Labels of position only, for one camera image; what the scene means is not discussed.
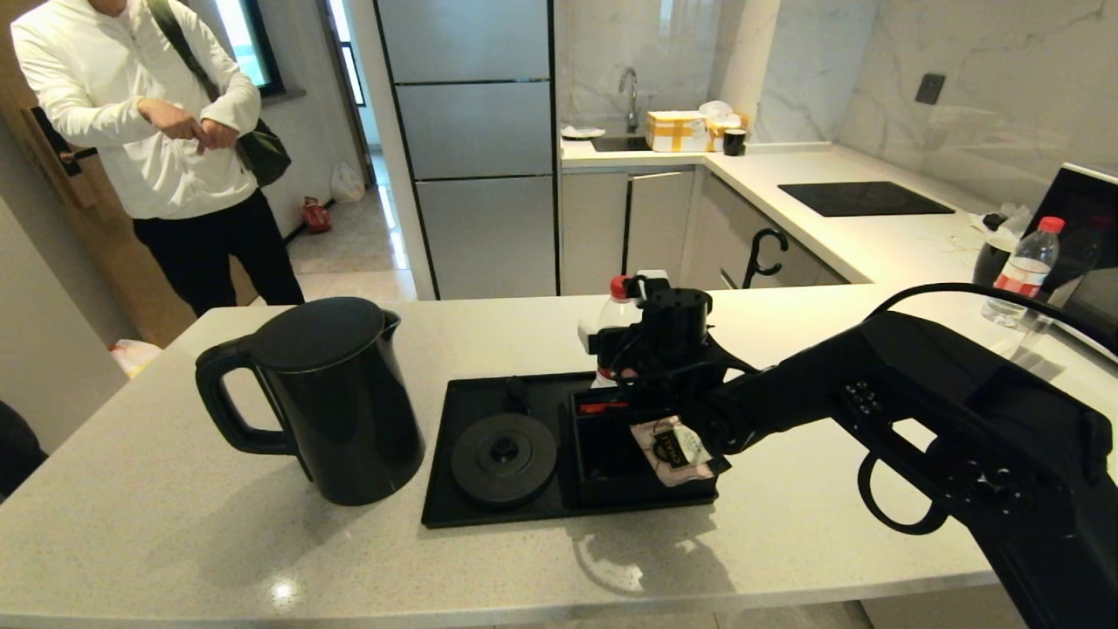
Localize black curved faucet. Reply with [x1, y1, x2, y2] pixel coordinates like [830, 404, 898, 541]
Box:
[742, 229, 789, 290]

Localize pink tea bag sachet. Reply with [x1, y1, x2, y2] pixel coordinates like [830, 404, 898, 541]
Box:
[631, 417, 714, 487]

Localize black rectangular serving tray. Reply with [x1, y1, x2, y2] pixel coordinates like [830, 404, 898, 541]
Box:
[421, 367, 731, 529]

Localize yellow white striped box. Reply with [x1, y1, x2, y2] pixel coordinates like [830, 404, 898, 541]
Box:
[645, 111, 708, 154]

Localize black electric kettle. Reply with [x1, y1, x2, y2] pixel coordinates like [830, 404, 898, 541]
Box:
[194, 297, 426, 508]

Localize dark green shoulder bag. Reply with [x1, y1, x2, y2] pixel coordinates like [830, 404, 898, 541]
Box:
[147, 0, 293, 187]

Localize chrome sink faucet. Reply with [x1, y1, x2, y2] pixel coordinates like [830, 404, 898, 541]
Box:
[618, 67, 640, 134]

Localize person in white jacket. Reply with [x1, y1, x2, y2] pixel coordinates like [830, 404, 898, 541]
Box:
[10, 0, 305, 317]

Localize water bottle with dark liquid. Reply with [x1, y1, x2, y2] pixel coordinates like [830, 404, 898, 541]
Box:
[594, 275, 645, 388]

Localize black compartment organizer box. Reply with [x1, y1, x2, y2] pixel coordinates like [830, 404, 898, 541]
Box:
[568, 381, 731, 508]

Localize black round kettle base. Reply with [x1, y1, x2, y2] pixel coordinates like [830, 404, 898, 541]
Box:
[451, 413, 558, 508]

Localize white base cabinet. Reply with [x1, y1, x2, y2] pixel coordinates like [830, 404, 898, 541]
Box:
[559, 168, 848, 296]

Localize large black mug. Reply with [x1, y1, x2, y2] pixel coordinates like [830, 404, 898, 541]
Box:
[972, 236, 1014, 289]

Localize black induction cooktop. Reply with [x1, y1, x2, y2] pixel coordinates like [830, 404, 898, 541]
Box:
[777, 182, 955, 218]

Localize dark framed window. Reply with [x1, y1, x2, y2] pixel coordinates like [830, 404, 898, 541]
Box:
[214, 0, 285, 101]

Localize crumpled white orange plastic bag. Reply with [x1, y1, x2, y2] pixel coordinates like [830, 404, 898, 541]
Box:
[109, 340, 162, 380]

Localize black microwave oven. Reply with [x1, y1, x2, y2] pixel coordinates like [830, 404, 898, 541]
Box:
[1022, 162, 1118, 359]

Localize small yellow white box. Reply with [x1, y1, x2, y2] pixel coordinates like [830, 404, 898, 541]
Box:
[706, 114, 750, 152]

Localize clear water bottle red cap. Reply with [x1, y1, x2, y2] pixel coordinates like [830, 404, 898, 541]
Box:
[983, 216, 1065, 328]

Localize silver refrigerator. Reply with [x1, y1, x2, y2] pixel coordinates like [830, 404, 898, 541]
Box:
[374, 0, 560, 301]

